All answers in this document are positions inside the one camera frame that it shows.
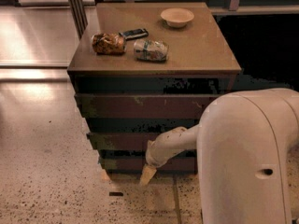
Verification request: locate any brown drawer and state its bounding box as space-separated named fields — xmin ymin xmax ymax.
xmin=87 ymin=133 xmax=158 ymax=150
xmin=99 ymin=157 xmax=198 ymax=174
xmin=75 ymin=93 xmax=218 ymax=119

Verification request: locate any brown crumpled snack bag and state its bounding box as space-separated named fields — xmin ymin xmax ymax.
xmin=92 ymin=34 xmax=126 ymax=55

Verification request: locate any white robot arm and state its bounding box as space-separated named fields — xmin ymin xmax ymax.
xmin=140 ymin=89 xmax=299 ymax=224

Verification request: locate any brown wooden drawer cabinet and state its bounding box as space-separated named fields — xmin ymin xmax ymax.
xmin=66 ymin=2 xmax=242 ymax=175

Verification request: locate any beige ceramic bowl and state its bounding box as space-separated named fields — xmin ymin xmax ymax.
xmin=161 ymin=8 xmax=194 ymax=28

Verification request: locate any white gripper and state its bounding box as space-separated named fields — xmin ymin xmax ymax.
xmin=139 ymin=140 xmax=165 ymax=186

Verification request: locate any brown top drawer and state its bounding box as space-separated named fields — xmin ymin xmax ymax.
xmin=75 ymin=93 xmax=218 ymax=119

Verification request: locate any brown bottom drawer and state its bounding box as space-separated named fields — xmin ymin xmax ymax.
xmin=99 ymin=157 xmax=198 ymax=174

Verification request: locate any dark blue snack bar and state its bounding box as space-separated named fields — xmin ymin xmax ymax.
xmin=120 ymin=28 xmax=149 ymax=40

